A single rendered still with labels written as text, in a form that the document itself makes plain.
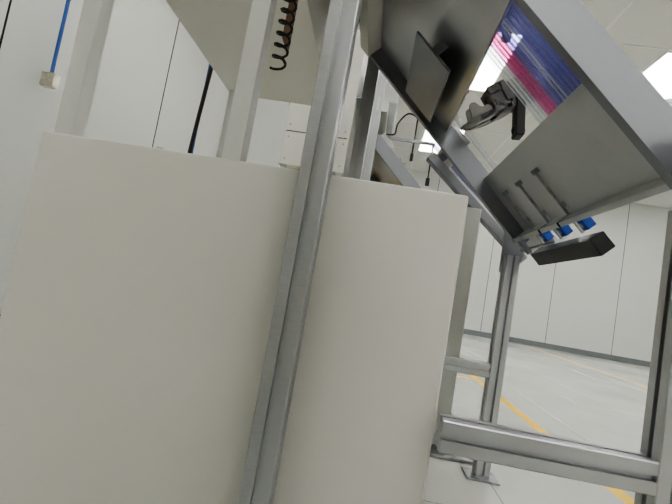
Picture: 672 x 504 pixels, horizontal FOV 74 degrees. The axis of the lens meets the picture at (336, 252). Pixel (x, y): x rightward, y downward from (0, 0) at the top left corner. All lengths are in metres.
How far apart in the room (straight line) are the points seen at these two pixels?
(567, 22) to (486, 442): 0.59
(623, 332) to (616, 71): 9.26
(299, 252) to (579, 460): 0.43
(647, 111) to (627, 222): 9.33
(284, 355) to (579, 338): 9.11
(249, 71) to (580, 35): 0.48
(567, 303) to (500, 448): 8.88
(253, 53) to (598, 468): 0.74
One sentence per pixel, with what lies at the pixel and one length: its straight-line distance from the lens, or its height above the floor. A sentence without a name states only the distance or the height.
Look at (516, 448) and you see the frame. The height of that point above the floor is 0.30.
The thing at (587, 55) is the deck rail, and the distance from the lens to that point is 0.77.
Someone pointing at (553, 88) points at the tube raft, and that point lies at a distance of 0.93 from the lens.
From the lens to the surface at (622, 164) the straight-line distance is 0.89.
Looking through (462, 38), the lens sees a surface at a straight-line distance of 1.06.
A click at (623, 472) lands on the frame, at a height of 0.30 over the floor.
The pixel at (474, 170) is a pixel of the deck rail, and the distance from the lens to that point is 1.39.
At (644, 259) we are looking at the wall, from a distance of 10.16.
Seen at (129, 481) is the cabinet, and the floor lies 0.15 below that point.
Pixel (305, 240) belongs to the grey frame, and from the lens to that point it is 0.59.
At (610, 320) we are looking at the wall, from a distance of 9.83.
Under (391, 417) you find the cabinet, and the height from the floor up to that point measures 0.30.
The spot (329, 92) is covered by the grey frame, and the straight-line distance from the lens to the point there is 0.66.
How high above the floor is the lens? 0.46
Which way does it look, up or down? 4 degrees up
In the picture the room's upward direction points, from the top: 10 degrees clockwise
